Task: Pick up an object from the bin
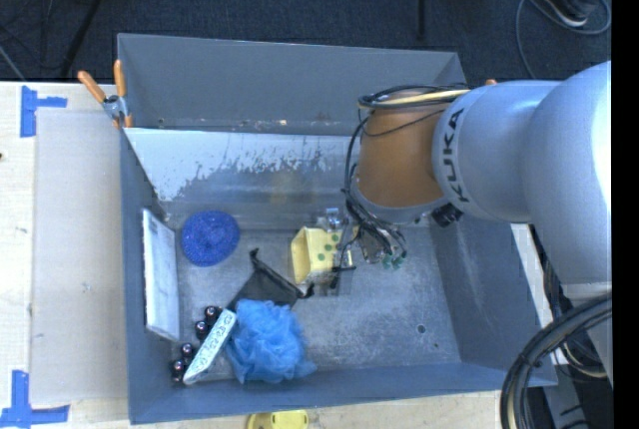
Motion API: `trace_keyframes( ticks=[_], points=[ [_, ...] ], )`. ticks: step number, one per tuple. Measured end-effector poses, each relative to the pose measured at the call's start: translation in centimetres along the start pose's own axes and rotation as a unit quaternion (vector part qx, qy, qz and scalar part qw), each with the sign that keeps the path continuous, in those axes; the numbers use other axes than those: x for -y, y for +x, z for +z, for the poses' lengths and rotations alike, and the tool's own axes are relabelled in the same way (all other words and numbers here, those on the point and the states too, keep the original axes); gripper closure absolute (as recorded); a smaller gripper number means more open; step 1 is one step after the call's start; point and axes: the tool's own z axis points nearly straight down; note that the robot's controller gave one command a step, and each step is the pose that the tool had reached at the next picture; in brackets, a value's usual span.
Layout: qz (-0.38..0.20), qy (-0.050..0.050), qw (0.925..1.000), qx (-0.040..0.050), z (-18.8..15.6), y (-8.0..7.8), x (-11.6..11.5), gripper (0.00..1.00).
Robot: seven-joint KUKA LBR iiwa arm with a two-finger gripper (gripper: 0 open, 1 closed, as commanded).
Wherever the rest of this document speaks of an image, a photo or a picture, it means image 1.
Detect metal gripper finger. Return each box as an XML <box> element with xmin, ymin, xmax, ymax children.
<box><xmin>329</xmin><ymin>250</ymin><xmax>357</xmax><ymax>274</ymax></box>
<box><xmin>322</xmin><ymin>207</ymin><xmax>347</xmax><ymax>231</ymax></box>

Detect yellow box with green dots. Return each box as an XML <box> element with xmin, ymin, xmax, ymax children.
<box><xmin>291</xmin><ymin>225</ymin><xmax>358</xmax><ymax>287</ymax></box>

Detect grey metal bin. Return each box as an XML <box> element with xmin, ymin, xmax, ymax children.
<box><xmin>115</xmin><ymin>32</ymin><xmax>559</xmax><ymax>426</ymax></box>

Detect black cloth pouch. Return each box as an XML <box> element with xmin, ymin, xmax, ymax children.
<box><xmin>227</xmin><ymin>247</ymin><xmax>317</xmax><ymax>312</ymax></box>

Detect blue mesh bath sponge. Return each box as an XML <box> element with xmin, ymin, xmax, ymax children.
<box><xmin>225</xmin><ymin>298</ymin><xmax>319</xmax><ymax>386</ymax></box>

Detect blue round scrubber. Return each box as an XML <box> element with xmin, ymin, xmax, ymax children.
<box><xmin>180</xmin><ymin>210</ymin><xmax>242</xmax><ymax>268</ymax></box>

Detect white flat box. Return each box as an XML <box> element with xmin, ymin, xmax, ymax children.
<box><xmin>141</xmin><ymin>208</ymin><xmax>182</xmax><ymax>341</ymax></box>

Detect pale flat board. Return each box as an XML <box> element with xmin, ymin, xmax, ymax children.
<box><xmin>28</xmin><ymin>109</ymin><xmax>127</xmax><ymax>411</ymax></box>

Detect black cylinder on white bracket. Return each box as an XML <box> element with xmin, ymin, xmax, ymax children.
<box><xmin>430</xmin><ymin>203</ymin><xmax>464</xmax><ymax>228</ymax></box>

